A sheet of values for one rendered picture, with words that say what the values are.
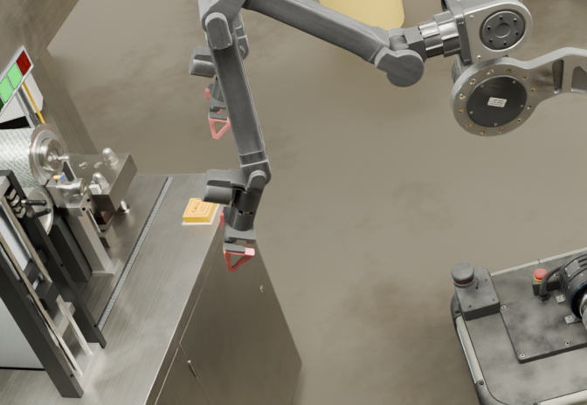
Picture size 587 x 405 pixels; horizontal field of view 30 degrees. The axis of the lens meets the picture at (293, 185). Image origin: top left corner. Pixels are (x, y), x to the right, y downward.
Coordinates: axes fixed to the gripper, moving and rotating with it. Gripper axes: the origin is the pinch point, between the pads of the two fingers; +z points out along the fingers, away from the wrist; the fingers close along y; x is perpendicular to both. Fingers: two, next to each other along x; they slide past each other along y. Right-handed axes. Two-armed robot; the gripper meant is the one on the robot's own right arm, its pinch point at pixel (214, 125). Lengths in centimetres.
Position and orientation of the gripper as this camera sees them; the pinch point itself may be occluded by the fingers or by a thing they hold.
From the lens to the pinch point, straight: 284.3
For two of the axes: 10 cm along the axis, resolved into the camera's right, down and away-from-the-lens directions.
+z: -2.6, 7.8, 5.8
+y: 1.2, 6.2, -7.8
